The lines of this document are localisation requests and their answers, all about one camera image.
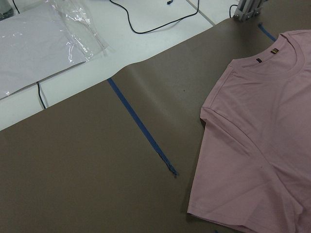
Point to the pink Snoopy t-shirt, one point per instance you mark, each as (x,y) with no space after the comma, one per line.
(254,167)

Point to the brown paper table mat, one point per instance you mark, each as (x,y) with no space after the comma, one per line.
(121,156)

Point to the clear plastic garment bag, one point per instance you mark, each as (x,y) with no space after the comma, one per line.
(43,38)

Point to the aluminium frame post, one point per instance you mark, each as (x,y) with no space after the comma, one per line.
(247,9)

